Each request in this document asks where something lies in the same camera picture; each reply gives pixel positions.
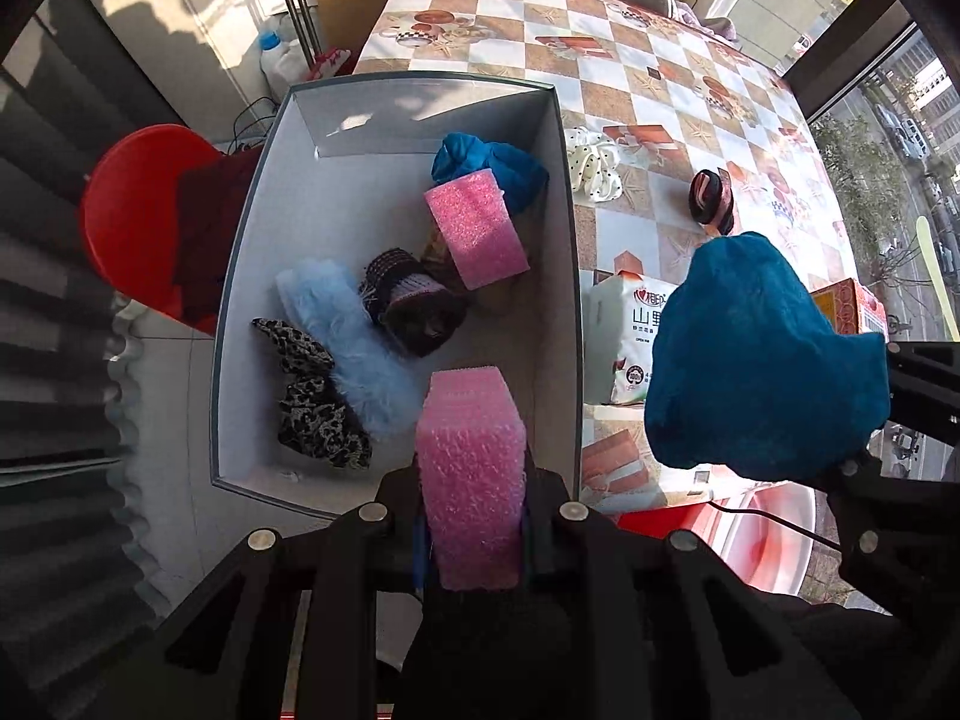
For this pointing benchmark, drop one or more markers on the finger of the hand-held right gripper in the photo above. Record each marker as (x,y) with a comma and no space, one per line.
(926,382)
(892,532)

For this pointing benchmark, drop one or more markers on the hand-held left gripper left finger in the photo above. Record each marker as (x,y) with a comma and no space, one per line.
(420,562)

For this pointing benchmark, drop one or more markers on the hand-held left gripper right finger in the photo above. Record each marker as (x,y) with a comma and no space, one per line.
(544,540)

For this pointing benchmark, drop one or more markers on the pink sponge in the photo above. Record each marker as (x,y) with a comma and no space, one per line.
(469,465)
(476,229)

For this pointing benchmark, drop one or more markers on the blue plastic cover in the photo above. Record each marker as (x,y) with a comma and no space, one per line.
(757,367)
(480,157)

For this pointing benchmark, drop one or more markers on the leopard print scrunchie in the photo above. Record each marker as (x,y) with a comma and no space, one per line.
(311,405)

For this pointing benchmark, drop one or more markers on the light blue fluffy headband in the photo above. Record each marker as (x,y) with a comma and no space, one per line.
(352,345)

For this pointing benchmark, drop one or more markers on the purple black knitted hat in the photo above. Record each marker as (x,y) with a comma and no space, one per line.
(412,307)

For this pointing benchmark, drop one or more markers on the pink and black striped band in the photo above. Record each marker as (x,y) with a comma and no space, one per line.
(709,199)

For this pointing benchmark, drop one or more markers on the grey cardboard box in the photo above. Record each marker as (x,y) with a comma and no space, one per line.
(300,202)

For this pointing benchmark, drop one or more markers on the red patterned carton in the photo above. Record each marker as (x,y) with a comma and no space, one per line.
(851,304)

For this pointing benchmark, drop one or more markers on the pale yellow window strip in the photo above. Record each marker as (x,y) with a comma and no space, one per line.
(934,270)

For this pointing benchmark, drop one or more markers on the red plastic basin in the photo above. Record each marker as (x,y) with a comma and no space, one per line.
(750,540)

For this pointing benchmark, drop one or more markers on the tree outside window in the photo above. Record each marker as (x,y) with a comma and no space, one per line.
(862,187)

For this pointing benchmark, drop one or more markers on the floral tissue pack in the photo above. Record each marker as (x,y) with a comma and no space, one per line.
(622,345)

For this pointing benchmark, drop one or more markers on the white polka dot scrunchie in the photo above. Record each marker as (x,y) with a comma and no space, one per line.
(596,161)

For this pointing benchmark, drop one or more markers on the pile of pale clothes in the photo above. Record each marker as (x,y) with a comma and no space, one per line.
(720,26)

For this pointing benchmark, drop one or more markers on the red plastic stool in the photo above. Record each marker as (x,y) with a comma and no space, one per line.
(127,202)

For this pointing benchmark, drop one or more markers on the white detergent bottle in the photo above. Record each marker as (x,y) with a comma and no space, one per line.
(279,64)

